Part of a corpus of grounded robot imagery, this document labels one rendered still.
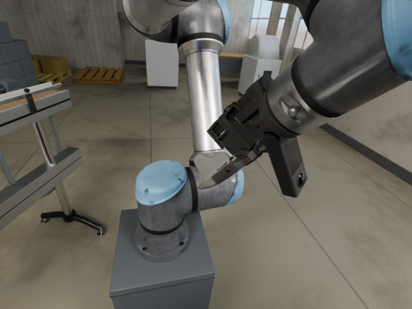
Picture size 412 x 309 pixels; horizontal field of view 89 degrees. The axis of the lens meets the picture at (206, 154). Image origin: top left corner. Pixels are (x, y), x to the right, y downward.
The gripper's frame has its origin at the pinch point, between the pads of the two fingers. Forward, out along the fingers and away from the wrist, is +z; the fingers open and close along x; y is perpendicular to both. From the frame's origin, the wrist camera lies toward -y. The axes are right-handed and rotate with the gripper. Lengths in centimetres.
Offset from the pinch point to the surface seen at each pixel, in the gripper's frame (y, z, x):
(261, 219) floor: -70, 112, -62
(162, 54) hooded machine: 207, 310, -266
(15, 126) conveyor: 69, 73, 21
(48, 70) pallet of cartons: 353, 425, -100
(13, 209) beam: 45, 95, 45
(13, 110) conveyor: 73, 69, 17
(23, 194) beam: 49, 96, 38
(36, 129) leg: 71, 87, 15
